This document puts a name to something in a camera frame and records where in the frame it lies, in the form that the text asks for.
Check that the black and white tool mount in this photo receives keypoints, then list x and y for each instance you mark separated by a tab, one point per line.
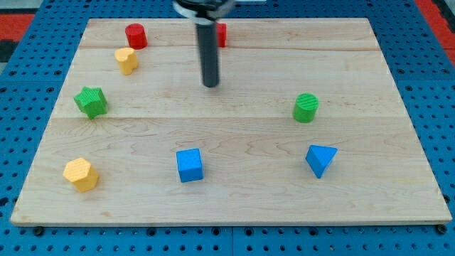
203	12

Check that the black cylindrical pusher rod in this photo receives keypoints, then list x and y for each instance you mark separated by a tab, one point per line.
208	51

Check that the green cylinder block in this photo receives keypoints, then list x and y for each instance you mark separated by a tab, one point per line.
305	107

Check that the wooden board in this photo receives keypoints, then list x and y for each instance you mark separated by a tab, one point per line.
253	150

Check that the red block behind rod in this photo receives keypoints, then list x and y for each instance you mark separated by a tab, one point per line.
221	34

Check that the red cylinder block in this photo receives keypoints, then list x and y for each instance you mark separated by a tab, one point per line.
136	36

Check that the yellow heart block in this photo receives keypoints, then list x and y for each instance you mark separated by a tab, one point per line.
127	60

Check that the blue cube block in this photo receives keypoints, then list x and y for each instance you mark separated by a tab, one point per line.
189	165

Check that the green star block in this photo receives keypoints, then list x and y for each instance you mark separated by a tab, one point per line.
91	101

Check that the blue triangle block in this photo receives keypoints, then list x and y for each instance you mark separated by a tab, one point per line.
319	158

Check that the yellow hexagon block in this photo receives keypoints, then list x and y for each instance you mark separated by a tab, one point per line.
81	174

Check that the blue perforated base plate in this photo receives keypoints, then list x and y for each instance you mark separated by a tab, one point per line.
30	82

